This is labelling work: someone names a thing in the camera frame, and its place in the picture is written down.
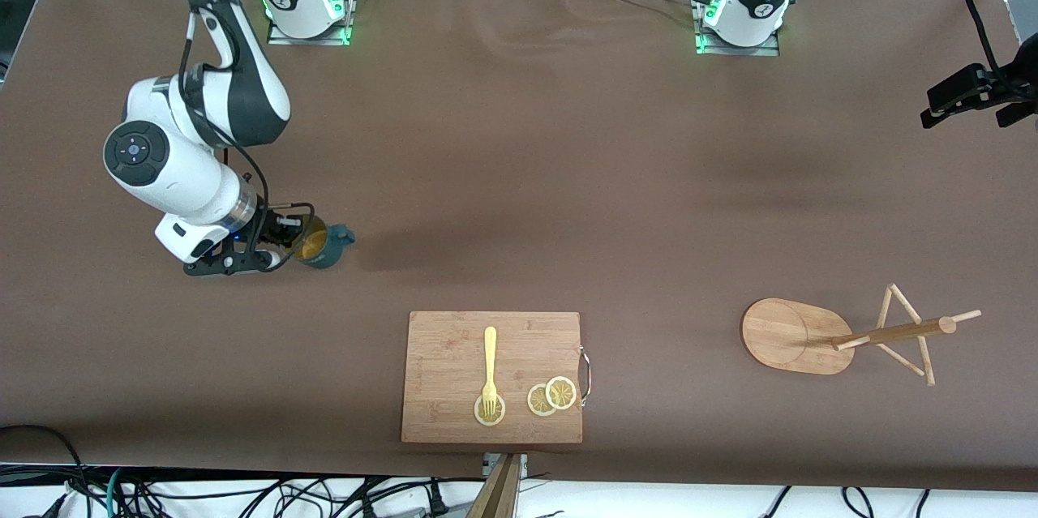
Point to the teal mug yellow inside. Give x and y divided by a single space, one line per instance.
328 254

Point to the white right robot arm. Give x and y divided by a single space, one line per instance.
243 88

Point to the lemon slice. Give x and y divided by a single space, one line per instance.
561 392
537 403
490 419

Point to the yellow plastic fork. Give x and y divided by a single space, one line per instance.
490 356

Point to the brown table cover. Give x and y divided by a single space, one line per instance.
519 177

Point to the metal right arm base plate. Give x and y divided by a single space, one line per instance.
324 40

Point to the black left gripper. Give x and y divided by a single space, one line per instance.
1007 85

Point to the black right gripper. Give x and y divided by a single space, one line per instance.
268 224

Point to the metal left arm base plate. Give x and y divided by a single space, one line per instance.
762 50

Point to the wooden mug rack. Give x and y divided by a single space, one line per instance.
787 336

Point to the metal bracket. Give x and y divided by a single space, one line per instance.
523 465

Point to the bamboo cutting board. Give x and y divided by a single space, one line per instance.
446 372

